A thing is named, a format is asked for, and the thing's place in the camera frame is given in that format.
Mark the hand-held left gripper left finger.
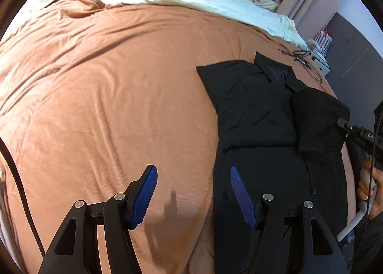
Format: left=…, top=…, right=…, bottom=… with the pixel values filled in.
left=37, top=165, right=158, bottom=274

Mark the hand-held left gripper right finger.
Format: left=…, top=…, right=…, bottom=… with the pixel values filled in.
left=230, top=166, right=350, bottom=274

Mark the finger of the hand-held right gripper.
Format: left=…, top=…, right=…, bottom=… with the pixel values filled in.
left=338, top=118, right=356, bottom=136

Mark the black shirt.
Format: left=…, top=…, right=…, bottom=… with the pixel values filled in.
left=196, top=51, right=350, bottom=274

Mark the person's right hand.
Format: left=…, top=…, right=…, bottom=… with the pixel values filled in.
left=357, top=157, right=383, bottom=203

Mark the cream nightstand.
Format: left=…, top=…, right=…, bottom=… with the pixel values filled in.
left=308, top=39, right=331, bottom=75

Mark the white tube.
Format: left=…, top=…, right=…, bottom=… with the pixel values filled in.
left=337, top=199, right=368, bottom=241

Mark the striped gift bag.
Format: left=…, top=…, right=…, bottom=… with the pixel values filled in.
left=315, top=26, right=333, bottom=53

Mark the orange blanket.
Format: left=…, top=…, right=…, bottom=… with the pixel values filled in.
left=0, top=0, right=360, bottom=274

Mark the black cables bundle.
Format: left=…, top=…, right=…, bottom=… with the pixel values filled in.
left=278, top=48, right=323, bottom=84

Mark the black cable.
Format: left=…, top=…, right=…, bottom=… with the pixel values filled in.
left=0, top=136, right=45, bottom=259

